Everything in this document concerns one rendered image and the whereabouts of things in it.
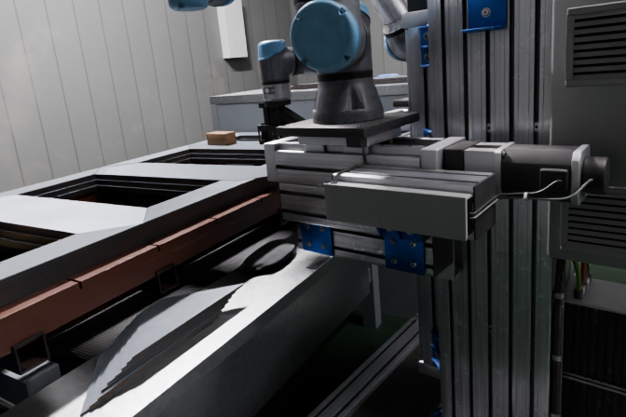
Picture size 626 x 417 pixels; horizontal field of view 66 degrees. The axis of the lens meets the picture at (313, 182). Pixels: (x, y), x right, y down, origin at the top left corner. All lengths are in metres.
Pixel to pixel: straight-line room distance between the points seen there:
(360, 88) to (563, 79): 0.36
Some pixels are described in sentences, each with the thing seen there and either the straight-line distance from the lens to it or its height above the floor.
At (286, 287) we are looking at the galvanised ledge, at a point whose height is 0.68.
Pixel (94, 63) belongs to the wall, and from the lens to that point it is 4.19.
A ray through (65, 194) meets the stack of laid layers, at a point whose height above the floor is 0.83.
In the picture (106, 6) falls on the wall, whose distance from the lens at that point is 4.32.
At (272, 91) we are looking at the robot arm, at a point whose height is 1.10.
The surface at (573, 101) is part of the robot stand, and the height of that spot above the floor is 1.06.
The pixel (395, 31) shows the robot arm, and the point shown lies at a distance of 1.50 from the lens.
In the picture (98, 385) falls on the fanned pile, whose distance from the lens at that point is 0.92.
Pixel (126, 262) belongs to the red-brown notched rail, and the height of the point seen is 0.82.
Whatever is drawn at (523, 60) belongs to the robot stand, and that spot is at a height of 1.13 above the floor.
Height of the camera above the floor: 1.16
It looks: 13 degrees down
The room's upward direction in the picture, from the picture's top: 5 degrees counter-clockwise
